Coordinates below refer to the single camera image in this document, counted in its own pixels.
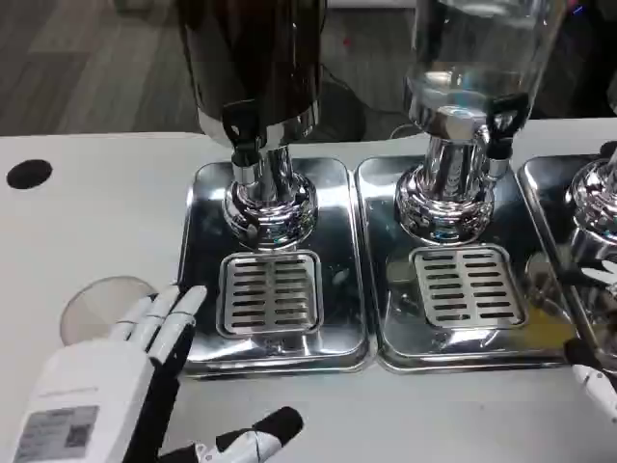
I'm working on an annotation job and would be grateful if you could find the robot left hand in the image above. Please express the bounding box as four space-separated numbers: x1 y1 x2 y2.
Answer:
13 284 305 463

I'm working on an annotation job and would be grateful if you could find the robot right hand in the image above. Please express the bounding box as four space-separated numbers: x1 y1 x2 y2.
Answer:
562 336 617 438

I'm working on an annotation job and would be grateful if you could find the clear ribbed glass cup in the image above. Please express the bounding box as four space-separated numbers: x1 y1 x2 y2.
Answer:
60 275 160 346

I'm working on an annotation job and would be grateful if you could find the steel slotted drip grid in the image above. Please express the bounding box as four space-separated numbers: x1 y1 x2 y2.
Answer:
219 250 323 337
410 244 529 330

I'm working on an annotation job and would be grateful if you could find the chrome drink dispenser base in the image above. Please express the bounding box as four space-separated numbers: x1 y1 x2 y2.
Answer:
566 139 617 259

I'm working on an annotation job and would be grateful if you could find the steel drip tray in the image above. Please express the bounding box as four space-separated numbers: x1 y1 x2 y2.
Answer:
518 153 617 372
355 154 587 375
176 156 370 376

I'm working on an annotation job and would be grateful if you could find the black round counter hole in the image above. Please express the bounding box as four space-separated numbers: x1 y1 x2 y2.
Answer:
6 158 53 190

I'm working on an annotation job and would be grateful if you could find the black tap on clear dispenser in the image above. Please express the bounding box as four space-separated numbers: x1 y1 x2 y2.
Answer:
484 92 530 179

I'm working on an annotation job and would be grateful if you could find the clear drink dispenser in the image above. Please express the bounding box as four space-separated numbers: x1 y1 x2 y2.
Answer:
394 0 563 242

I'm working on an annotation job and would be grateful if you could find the black tap on dark dispenser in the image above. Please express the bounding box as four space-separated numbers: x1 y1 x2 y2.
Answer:
221 100 269 187

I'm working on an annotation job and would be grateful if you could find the dark drink dispenser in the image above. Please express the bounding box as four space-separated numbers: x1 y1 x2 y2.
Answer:
175 0 325 252

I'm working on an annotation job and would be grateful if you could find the black round floor base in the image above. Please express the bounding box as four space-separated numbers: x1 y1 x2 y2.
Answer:
315 62 370 142

